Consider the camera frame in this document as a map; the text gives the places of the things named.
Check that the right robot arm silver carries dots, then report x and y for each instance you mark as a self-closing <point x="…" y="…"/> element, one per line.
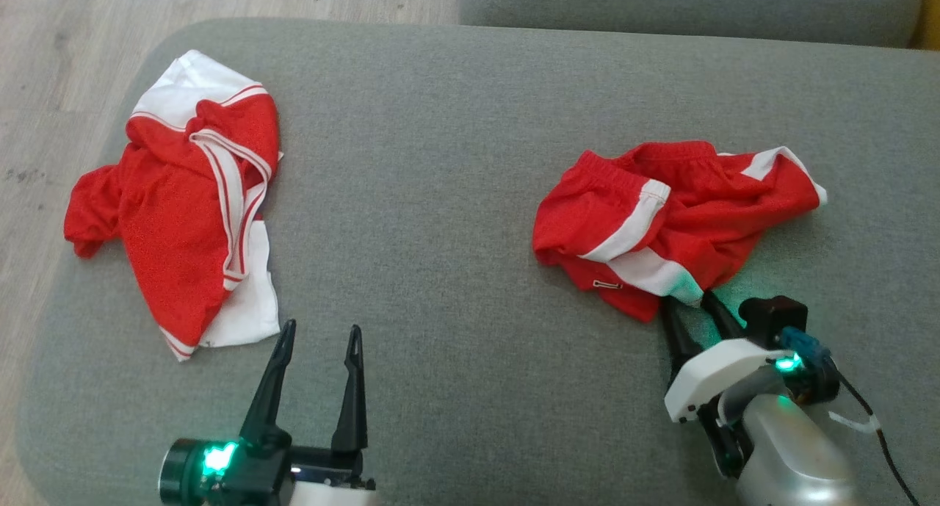
<point x="789" y="454"/>

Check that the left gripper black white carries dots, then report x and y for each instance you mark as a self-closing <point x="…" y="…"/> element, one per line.
<point x="257" y="476"/>

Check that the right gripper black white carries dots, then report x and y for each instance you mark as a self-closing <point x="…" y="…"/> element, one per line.
<point x="716" y="374"/>

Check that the small grey sofa cushion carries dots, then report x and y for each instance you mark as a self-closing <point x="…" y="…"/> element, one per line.
<point x="661" y="6"/>

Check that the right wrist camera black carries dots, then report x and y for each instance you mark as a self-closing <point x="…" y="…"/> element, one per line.
<point x="775" y="315"/>

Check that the red white sports shorts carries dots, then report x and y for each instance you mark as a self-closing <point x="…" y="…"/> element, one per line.
<point x="705" y="212"/>

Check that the red white basketball jersey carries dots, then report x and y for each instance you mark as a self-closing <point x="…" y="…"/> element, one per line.
<point x="176" y="234"/>

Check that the mustard yellow cushion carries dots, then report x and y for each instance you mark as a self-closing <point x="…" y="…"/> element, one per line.
<point x="929" y="14"/>

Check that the large grey sofa seat cushion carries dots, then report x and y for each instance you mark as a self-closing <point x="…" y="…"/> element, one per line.
<point x="440" y="197"/>

